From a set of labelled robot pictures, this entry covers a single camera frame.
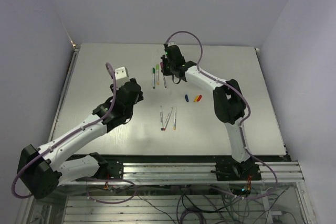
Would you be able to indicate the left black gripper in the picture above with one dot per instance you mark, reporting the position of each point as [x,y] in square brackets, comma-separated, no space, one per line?
[139,97]

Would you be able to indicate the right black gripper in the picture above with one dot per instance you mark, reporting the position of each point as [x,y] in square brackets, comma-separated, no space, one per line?
[164,71]

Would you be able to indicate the light green end pen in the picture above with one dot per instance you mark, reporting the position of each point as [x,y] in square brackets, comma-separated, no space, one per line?
[157,76]

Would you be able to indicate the green end white pen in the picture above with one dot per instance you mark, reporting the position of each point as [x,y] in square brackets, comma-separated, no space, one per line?
[153,80]

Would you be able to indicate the blue end white pen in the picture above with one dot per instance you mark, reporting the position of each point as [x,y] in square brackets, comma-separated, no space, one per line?
[161,119]

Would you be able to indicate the red end white pen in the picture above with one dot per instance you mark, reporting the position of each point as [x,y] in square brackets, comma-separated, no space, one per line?
[167,119]

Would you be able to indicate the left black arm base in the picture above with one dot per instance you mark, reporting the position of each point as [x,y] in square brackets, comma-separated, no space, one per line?
[107,168]

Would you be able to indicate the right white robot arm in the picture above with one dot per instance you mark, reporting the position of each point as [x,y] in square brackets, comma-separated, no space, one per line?
[229,104]

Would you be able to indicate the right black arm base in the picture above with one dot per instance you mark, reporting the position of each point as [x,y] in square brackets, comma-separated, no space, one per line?
[236,171]

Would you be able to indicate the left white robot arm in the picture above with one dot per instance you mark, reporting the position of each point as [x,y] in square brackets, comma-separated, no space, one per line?
[42,169]

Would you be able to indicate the yellow end white pen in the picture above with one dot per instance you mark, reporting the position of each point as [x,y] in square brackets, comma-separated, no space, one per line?
[174,120]

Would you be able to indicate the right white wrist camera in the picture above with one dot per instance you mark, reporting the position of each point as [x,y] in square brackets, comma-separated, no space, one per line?
[172,44]

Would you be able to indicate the aluminium rail frame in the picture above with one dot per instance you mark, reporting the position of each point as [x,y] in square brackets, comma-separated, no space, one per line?
[178,189]

